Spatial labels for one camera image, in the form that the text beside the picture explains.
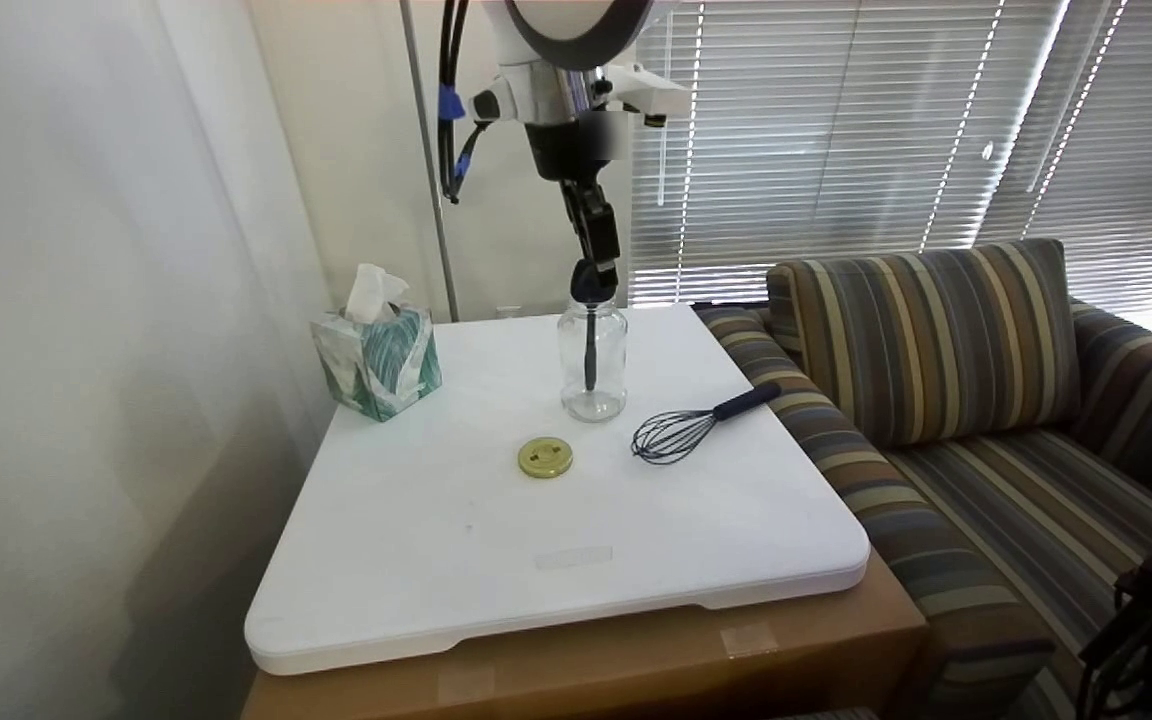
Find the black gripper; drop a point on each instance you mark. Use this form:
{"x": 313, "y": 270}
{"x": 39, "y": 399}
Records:
{"x": 574, "y": 158}

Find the black spatula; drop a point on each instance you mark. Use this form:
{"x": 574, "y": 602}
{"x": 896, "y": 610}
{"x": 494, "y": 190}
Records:
{"x": 591, "y": 351}

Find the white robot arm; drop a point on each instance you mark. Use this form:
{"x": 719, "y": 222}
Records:
{"x": 561, "y": 69}

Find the clear glass bottle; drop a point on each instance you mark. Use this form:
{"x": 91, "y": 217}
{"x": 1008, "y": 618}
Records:
{"x": 612, "y": 361}

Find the white window blinds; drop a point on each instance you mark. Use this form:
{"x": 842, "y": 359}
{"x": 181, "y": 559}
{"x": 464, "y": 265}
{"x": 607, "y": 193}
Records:
{"x": 896, "y": 125}

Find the patterned tissue box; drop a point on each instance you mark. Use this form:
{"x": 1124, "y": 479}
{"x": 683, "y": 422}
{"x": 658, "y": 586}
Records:
{"x": 378, "y": 351}

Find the yellow round lid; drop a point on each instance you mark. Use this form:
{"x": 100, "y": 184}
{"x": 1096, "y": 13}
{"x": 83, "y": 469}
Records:
{"x": 546, "y": 457}

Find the white foam board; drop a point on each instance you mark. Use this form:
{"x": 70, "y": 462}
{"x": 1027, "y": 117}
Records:
{"x": 420, "y": 534}

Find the striped sofa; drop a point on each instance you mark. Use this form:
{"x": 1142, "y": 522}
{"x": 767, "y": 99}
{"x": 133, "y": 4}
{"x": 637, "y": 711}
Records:
{"x": 994, "y": 439}

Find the brown cardboard box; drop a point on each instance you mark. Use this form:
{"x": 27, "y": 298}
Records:
{"x": 802, "y": 658}

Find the black wire whisk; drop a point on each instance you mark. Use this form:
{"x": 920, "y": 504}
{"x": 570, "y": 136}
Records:
{"x": 671, "y": 439}

